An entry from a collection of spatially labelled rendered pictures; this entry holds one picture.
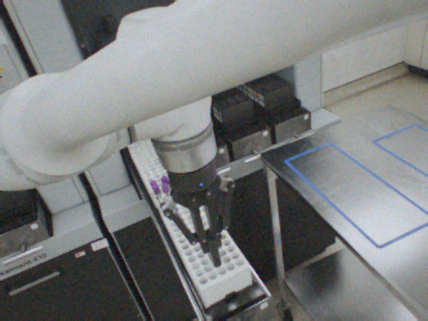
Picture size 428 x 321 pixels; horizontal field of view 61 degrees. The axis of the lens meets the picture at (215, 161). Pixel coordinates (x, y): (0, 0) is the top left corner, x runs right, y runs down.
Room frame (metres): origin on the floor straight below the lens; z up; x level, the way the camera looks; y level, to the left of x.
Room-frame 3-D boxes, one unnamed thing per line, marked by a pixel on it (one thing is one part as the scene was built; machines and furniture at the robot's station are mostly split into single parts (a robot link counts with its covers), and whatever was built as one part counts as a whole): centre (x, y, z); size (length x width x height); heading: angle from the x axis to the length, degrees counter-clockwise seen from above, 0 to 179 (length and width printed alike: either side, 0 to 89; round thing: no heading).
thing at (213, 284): (0.55, 0.07, 0.83); 0.30 x 0.10 x 0.06; 17
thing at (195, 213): (0.45, 0.05, 0.99); 0.04 x 0.01 x 0.11; 18
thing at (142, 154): (0.85, 0.16, 0.83); 0.30 x 0.10 x 0.06; 18
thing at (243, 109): (1.03, -0.10, 0.85); 0.12 x 0.02 x 0.06; 107
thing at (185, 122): (0.45, 0.05, 1.24); 0.13 x 0.11 x 0.16; 114
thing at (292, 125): (1.30, -0.17, 0.78); 0.73 x 0.14 x 0.09; 18
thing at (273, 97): (1.08, -0.24, 0.85); 0.12 x 0.02 x 0.06; 107
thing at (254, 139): (1.26, -0.03, 0.78); 0.73 x 0.14 x 0.09; 18
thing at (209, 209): (0.46, 0.03, 0.99); 0.04 x 0.01 x 0.11; 18
